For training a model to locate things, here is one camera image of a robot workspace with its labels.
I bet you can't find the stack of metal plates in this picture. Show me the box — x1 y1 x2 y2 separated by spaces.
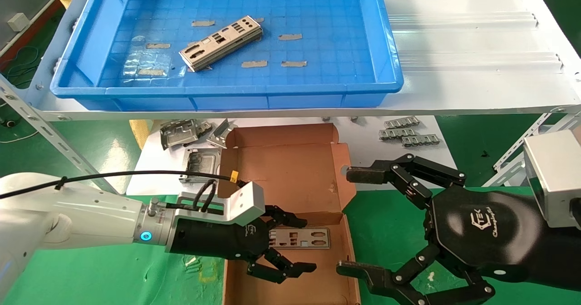
178 15 264 73

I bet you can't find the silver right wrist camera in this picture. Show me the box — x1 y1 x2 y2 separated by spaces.
523 129 581 229

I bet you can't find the metal IO shield plate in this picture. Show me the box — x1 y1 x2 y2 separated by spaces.
268 227 331 250

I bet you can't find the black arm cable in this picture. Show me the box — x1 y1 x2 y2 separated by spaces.
0 171 248 213

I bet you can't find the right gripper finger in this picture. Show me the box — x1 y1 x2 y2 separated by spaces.
346 153 467 210
336 244 496 305

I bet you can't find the white metal shelf rack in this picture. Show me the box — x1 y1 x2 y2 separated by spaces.
0 0 581 197

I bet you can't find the grey stamped metal bracket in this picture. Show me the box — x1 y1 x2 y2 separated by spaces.
160 119 213 151

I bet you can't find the black floor cable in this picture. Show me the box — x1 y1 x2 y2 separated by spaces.
0 45 42 89

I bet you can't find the white floor cable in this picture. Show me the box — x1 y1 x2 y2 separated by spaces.
0 130 40 144

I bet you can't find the white wall socket box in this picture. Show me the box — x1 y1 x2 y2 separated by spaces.
8 13 30 33

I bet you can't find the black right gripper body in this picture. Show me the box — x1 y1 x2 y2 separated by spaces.
424 187 581 292

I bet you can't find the angled grey metal bracket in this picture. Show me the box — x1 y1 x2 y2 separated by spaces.
206 118 238 150

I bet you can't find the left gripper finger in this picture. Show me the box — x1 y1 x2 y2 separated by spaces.
266 205 308 229
247 248 317 284

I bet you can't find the grey metal connector strip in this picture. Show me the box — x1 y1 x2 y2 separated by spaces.
384 116 420 129
402 134 441 148
379 128 417 141

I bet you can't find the flat grey metal frame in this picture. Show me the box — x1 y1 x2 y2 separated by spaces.
181 148 223 184

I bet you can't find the blue plastic tray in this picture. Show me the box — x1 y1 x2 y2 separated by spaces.
50 0 404 112

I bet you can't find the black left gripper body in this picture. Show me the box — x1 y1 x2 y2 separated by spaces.
166 212 275 264

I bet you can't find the brown cardboard box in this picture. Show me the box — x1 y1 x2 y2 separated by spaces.
217 123 362 305

